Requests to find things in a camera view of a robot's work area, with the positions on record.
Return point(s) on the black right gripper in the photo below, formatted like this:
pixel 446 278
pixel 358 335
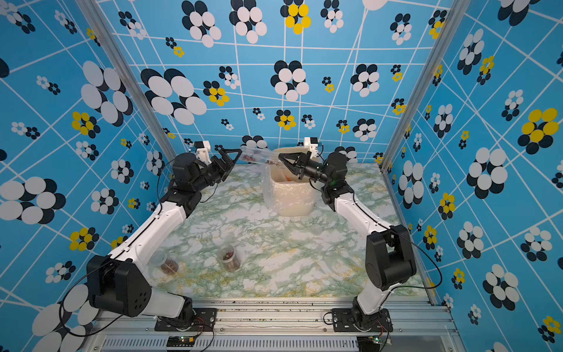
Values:
pixel 301 169

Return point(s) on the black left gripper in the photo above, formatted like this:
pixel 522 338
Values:
pixel 223 170

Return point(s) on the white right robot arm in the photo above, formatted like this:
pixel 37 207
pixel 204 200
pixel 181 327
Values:
pixel 389 260

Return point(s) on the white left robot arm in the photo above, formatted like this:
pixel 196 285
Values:
pixel 116 282

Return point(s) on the clear jar with dried flowers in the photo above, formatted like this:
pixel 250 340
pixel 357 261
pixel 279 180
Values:
pixel 228 258

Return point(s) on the cream plastic trash bin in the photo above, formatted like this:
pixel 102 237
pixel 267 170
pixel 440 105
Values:
pixel 292 193

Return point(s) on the clear plastic bin liner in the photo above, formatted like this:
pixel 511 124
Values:
pixel 268 193

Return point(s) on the right green circuit board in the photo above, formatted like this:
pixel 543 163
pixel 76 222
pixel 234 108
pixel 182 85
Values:
pixel 371 344

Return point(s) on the green circuit board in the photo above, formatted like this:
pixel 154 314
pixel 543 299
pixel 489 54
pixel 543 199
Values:
pixel 180 342
pixel 371 344

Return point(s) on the left green circuit board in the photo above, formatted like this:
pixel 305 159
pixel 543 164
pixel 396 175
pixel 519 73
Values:
pixel 180 342

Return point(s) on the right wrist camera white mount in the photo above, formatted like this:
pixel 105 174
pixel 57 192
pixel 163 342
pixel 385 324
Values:
pixel 312 145

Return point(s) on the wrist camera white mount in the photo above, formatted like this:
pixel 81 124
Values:
pixel 203 149
pixel 312 145

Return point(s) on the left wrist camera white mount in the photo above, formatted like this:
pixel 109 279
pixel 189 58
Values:
pixel 203 149

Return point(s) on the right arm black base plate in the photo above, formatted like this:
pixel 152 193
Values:
pixel 343 320

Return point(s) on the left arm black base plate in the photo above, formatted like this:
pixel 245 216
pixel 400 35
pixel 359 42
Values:
pixel 203 319

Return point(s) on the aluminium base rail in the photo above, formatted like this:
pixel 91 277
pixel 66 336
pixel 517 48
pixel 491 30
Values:
pixel 285 325

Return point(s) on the aluminium frame post left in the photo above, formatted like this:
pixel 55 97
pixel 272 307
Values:
pixel 115 54

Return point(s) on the aluminium frame post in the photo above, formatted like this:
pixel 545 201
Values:
pixel 115 54
pixel 454 18

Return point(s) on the aluminium frame post right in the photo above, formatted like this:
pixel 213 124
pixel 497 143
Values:
pixel 454 18

